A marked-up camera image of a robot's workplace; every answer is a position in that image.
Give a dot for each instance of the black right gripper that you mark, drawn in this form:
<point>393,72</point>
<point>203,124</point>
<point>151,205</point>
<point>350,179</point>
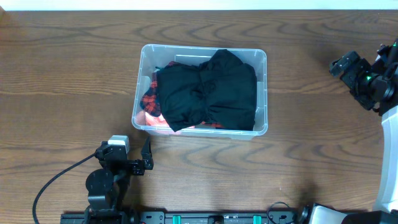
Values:
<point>353,78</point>

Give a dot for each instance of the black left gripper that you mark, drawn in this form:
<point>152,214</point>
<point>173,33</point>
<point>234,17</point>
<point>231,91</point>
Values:
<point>134,166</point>

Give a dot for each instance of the pink garment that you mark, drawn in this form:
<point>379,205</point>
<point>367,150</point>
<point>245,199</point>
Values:
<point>152,119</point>

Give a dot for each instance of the red navy plaid shirt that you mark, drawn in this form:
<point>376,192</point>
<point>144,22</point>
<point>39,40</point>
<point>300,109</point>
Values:
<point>150,102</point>

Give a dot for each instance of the large black garment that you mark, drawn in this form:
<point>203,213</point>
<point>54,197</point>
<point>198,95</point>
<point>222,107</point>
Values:
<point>222,90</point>

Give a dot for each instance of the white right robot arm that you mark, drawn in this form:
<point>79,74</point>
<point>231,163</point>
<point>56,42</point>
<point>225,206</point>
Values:
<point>385,207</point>

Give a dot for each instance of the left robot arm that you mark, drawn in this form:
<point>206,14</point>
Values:
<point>108,185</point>

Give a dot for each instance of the clear plastic storage bin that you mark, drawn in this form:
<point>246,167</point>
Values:
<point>154,56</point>

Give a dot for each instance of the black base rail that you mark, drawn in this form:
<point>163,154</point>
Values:
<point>277,217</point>

